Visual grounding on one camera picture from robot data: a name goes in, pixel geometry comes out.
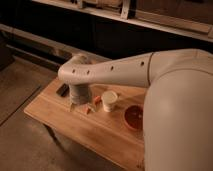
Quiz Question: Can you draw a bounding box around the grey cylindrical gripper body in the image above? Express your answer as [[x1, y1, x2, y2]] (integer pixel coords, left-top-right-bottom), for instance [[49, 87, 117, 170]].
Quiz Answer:
[[69, 84, 91, 105]]

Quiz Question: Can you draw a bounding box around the red ceramic bowl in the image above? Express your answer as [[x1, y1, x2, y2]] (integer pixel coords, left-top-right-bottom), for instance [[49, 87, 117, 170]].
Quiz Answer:
[[124, 105, 143, 131]]

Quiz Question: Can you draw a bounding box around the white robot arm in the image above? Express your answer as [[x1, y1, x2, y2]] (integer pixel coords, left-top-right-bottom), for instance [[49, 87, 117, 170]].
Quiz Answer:
[[58, 49, 213, 171]]

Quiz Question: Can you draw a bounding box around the orange carrot toy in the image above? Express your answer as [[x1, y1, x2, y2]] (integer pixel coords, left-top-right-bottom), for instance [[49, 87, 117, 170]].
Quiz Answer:
[[85, 96, 101, 114]]

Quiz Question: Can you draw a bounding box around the black rectangular block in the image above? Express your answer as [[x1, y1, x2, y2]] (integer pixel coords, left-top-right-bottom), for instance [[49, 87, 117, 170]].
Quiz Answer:
[[56, 84, 69, 97]]

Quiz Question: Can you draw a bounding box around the white paper cup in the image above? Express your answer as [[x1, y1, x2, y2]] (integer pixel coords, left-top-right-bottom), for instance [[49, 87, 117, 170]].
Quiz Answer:
[[101, 91, 118, 112]]

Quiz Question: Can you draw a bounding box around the wooden table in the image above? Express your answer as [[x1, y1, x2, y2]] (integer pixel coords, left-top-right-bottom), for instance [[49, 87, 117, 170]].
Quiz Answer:
[[24, 78, 146, 171]]

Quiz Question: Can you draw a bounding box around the wooden shelf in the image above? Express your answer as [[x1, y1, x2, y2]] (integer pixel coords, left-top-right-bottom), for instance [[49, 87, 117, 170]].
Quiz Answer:
[[33, 0, 213, 43]]

